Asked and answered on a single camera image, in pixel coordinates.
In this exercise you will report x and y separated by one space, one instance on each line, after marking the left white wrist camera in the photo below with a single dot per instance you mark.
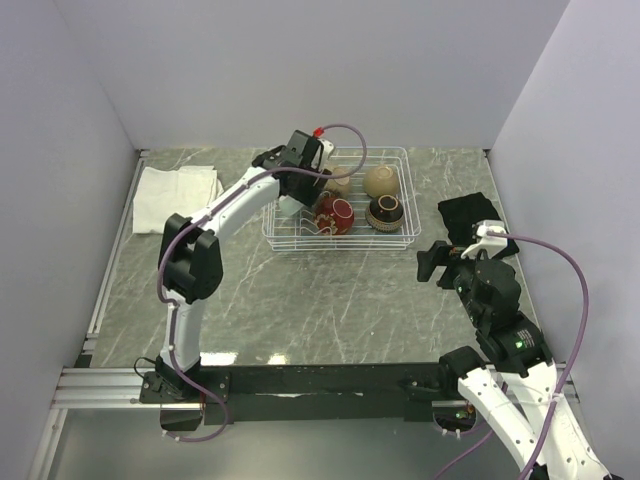
326 150

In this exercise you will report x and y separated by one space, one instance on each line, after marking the white wire dish rack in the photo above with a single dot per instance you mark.
299 232

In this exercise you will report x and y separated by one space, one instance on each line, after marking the aluminium frame rail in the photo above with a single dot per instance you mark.
81 386

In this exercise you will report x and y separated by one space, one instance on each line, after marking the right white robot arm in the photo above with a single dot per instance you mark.
511 379

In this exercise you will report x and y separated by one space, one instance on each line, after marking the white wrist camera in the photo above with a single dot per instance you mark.
489 237
326 150

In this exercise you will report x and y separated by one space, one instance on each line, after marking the red floral bowl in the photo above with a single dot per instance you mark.
334 216

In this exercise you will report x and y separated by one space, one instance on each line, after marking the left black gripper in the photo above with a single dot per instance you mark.
310 193

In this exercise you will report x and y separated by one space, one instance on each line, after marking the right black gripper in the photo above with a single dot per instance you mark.
437 254

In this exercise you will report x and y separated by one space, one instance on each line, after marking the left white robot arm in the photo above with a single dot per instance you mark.
190 267

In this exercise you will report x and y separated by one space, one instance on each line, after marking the black folded cloth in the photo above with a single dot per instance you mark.
461 214

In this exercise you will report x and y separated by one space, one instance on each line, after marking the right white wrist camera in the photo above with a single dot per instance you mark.
489 237

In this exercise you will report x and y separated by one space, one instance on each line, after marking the beige floral bowl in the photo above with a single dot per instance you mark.
338 187

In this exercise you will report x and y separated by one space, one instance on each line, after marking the light blue ribbed bowl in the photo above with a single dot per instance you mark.
289 206

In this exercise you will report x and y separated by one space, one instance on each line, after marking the white folded cloth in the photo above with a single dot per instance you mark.
160 194

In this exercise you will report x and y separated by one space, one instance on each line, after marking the black patterned bowl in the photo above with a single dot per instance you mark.
385 213

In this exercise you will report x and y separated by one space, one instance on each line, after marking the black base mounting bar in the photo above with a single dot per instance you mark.
409 391

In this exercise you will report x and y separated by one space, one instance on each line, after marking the plain beige bowl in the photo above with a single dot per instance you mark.
381 180

